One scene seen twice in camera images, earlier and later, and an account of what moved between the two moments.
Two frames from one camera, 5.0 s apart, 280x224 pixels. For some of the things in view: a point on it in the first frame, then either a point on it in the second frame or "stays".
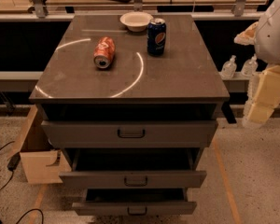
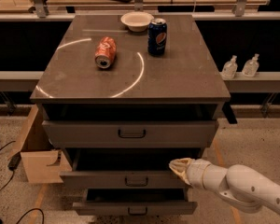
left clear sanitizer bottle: [230, 68] stays
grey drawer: [133, 168] stays
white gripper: [273, 36] -> [195, 172]
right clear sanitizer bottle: [249, 66] stays
